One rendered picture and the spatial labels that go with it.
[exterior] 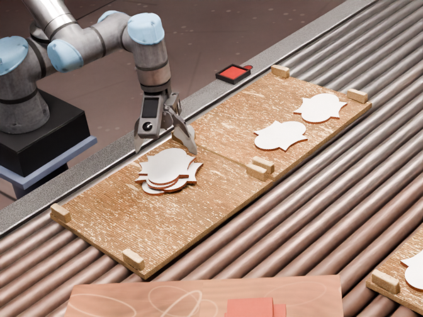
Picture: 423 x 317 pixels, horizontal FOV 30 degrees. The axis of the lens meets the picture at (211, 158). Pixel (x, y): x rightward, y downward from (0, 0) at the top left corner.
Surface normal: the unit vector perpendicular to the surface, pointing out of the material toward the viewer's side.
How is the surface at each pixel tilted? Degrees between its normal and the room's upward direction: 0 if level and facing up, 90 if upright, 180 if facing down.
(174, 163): 0
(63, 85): 0
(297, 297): 0
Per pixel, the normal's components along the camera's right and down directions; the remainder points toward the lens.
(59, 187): -0.12, -0.82
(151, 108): -0.19, -0.39
